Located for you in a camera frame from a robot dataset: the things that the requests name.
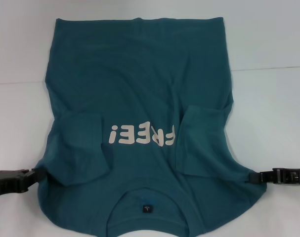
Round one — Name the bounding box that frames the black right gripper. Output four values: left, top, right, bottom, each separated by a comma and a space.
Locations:
248, 168, 300, 185

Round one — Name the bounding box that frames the teal t-shirt with FREE print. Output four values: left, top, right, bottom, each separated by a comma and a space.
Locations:
33, 16, 266, 237

